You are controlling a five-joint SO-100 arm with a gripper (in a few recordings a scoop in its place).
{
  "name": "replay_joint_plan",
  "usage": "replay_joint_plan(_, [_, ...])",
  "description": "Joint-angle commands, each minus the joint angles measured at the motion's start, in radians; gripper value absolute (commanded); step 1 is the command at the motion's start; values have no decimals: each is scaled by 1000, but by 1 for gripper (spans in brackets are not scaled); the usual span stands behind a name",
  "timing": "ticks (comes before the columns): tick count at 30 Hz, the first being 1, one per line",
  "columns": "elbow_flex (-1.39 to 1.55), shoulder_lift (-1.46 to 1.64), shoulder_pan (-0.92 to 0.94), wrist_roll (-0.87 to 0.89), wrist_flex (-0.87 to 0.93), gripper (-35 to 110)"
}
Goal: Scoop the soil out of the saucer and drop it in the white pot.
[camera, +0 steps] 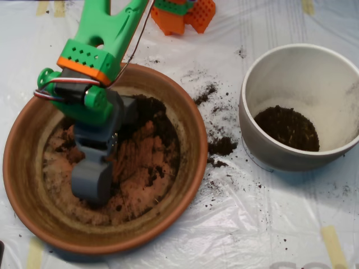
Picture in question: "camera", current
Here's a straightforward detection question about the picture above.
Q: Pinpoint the clear plastic sheet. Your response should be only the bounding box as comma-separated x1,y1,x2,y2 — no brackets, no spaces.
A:
0,0,359,269

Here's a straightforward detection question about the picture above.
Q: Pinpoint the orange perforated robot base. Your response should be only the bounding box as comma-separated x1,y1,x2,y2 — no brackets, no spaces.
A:
150,0,217,36

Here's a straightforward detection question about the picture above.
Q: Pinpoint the large spilled soil clump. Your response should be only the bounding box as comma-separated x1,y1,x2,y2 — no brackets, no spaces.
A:
208,136,238,155

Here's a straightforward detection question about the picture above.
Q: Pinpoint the small spilled soil clump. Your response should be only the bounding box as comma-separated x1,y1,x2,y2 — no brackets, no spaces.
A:
207,158,228,169

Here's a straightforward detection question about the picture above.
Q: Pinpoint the elongated spilled soil clump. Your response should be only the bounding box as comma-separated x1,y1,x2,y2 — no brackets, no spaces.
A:
193,83,218,106

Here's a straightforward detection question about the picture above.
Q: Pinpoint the red white servo cable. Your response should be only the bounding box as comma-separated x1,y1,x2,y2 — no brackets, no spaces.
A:
33,0,155,101

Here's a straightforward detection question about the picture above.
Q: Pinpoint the white ceramic pot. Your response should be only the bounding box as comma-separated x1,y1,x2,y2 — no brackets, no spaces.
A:
238,43,359,172

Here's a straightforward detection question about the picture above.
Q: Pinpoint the beige masking tape strip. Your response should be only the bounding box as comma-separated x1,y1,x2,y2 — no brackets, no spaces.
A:
321,226,348,269
302,0,315,15
26,238,44,269
54,0,67,18
36,0,49,16

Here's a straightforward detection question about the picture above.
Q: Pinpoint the terracotta clay bowl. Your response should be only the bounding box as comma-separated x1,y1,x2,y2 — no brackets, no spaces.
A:
2,62,209,256

